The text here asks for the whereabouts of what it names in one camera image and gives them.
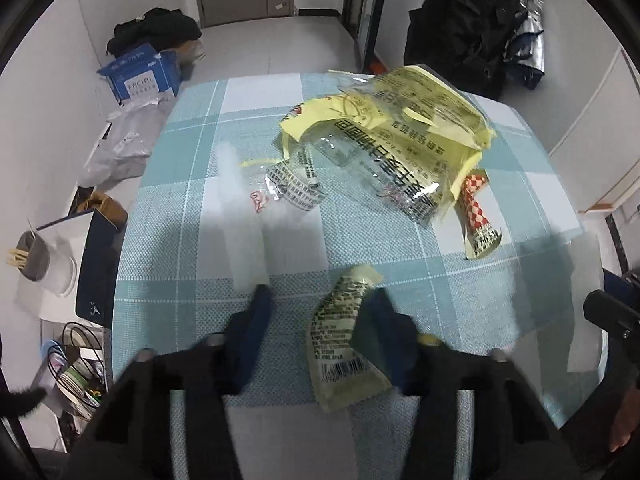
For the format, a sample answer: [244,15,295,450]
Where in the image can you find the small brown paper bag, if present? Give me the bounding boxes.
[69,187,130,234]

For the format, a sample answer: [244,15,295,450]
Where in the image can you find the basket of cables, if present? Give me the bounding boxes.
[47,321,109,411]

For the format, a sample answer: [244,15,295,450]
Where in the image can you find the teal checked tablecloth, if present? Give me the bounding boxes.
[111,71,608,429]

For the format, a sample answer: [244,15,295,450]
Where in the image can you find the dark blue flat box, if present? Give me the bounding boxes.
[75,208,130,326]

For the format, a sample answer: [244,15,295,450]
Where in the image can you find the blue cardboard box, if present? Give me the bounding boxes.
[96,44,182,107]

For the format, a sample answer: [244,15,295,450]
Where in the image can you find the brown crumpled bag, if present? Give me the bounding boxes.
[175,40,207,81]

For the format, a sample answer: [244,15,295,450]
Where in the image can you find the wooden chopsticks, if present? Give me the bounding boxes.
[6,217,39,269]

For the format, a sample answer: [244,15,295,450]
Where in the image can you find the grey plastic bag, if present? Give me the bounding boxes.
[82,95,174,186]

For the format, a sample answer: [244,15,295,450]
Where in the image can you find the black hanging jacket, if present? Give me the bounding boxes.
[403,0,524,101]

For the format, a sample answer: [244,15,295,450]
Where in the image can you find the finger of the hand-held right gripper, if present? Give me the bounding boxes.
[583,289,640,342]

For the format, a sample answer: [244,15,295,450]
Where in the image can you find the white cup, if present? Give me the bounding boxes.
[15,230,80,297]

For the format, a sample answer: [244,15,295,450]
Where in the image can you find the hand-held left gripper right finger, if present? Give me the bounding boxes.
[350,287,576,480]

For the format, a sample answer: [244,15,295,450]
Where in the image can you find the black metal door frame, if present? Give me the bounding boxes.
[342,0,394,74]

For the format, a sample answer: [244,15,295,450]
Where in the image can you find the small pale yellow sachet wrapper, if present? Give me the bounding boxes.
[306,264,394,415]

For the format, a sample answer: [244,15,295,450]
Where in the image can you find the large yellow clear snack bag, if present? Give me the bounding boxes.
[240,65,497,227]

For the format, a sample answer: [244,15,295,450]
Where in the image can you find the white wardrobe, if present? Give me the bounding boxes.
[545,45,640,217]

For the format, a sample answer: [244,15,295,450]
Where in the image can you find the red white checked wrapper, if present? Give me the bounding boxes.
[457,169,503,261]

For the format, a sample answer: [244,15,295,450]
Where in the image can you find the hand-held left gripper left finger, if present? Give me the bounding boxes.
[65,285,274,480]

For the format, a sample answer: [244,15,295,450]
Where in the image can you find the person's right hand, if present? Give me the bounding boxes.
[609,392,637,454]

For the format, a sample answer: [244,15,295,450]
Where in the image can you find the black clothes pile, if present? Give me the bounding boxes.
[106,7,203,56]

